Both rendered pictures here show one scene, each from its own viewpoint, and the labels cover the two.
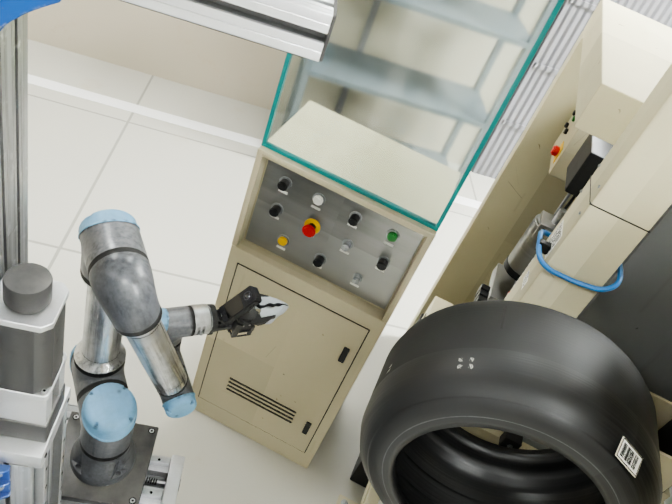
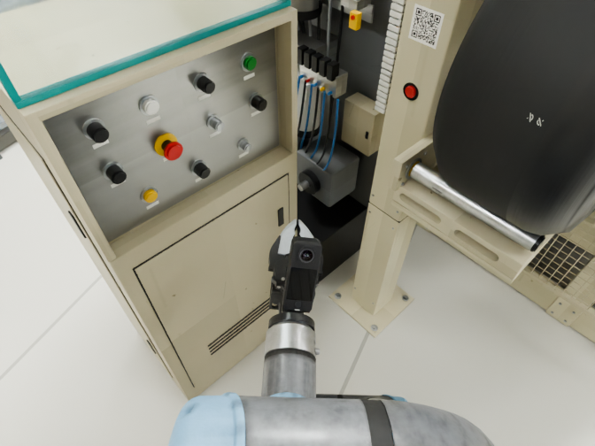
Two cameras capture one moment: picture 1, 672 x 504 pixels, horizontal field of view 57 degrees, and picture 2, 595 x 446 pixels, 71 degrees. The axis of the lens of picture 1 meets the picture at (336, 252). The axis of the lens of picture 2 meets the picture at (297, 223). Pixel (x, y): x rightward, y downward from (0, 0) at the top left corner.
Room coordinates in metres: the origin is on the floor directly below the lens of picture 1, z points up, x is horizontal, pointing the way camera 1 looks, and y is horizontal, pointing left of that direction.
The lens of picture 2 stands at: (0.83, 0.44, 1.63)
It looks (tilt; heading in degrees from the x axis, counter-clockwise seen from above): 49 degrees down; 312
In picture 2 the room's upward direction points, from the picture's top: straight up
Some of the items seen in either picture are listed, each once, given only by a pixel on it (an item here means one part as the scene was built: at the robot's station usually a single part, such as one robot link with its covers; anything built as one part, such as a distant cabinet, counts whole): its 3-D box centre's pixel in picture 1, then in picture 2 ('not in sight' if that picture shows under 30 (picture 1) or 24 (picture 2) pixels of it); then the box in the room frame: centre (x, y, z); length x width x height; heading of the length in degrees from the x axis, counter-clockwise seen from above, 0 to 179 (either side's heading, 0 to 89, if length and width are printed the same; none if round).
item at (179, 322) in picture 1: (168, 324); (288, 398); (0.97, 0.30, 1.04); 0.11 x 0.08 x 0.09; 130
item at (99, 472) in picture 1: (104, 446); not in sight; (0.77, 0.33, 0.77); 0.15 x 0.15 x 0.10
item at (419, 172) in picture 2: not in sight; (470, 203); (0.98, -0.36, 0.90); 0.35 x 0.05 x 0.05; 174
